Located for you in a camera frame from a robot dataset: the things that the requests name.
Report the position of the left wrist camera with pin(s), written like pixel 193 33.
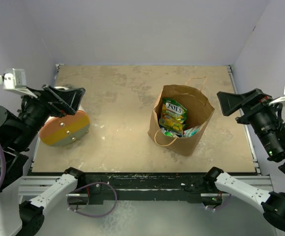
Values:
pixel 14 79

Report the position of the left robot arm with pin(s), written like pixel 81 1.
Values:
pixel 16 134

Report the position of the green snack pack in bag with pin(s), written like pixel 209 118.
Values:
pixel 169 133

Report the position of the white roll with orange end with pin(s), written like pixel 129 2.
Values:
pixel 59 132

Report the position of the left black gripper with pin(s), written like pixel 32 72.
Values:
pixel 59 101

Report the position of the green white chips bag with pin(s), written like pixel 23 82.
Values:
pixel 191 131

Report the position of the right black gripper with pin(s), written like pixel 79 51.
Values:
pixel 229 101

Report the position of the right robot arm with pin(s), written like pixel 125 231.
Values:
pixel 270 204

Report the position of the brown paper bag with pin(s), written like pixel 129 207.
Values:
pixel 199 112

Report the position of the green Fox's candy bag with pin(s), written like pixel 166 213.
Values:
pixel 173 115

